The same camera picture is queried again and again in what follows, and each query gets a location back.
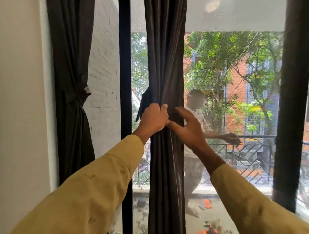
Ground person's right hand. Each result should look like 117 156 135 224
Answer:
166 107 209 153

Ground person's left hand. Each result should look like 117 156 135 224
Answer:
139 103 169 138

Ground dark brown curtain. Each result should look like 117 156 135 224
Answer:
144 0 188 234
46 0 96 186

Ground person's left forearm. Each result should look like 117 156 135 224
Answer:
11 128 153 234

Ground person's right forearm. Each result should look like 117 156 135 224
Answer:
194 144 309 234

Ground black metal balcony railing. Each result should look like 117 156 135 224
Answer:
133 135 309 186

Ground orange brick building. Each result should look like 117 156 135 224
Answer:
183 55 309 179

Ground orange object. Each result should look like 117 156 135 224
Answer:
195 219 232 234
199 198 212 210

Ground round ceiling light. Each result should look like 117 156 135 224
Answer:
204 0 220 14

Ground black window frame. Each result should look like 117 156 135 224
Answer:
118 0 133 234

